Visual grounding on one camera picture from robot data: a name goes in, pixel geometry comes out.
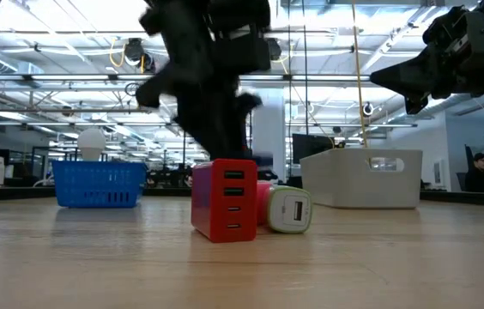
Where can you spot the pink USB wall charger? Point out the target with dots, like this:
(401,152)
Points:
(262,204)

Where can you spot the person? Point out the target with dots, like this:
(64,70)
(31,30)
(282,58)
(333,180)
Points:
(480,178)

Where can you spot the blue plastic basket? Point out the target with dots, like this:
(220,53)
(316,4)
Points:
(96,184)

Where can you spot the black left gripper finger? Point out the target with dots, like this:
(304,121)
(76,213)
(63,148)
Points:
(201,133)
(231,137)

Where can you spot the white pillar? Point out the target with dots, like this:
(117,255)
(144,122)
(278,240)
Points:
(272,129)

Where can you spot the white storage bin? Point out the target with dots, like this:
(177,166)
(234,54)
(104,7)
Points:
(353,184)

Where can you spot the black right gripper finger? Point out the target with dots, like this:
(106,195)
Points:
(418,75)
(415,104)

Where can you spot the white LED bulb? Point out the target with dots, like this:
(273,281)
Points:
(91,143)

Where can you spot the red multi-port USB charger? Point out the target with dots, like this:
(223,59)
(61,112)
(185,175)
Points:
(225,201)

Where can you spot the green white USB charger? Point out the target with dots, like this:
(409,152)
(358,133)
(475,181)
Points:
(291,210)

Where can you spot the black background stand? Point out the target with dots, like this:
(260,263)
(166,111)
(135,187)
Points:
(270,175)

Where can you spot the black monitor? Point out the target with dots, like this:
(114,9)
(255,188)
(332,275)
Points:
(310,150)

